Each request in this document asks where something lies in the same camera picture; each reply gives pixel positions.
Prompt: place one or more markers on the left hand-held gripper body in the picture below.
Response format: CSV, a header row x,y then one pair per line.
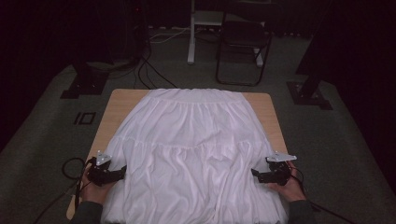
x,y
99,174

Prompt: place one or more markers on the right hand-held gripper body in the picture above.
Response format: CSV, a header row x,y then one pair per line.
x,y
280,172

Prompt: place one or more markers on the white skirt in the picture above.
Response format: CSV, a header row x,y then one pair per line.
x,y
193,149

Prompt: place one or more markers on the person's left hand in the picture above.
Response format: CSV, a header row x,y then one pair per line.
x,y
93,193

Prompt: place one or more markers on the person's right hand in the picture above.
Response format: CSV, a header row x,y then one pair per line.
x,y
292,191

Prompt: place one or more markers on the black stand with square base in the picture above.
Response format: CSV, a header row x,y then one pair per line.
x,y
308,93

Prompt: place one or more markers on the black stand with flat base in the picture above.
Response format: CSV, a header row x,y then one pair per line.
x,y
88,84

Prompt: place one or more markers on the black folding chair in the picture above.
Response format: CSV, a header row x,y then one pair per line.
x,y
244,34

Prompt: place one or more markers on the white desk frame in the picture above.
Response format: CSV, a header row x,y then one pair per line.
x,y
191,46

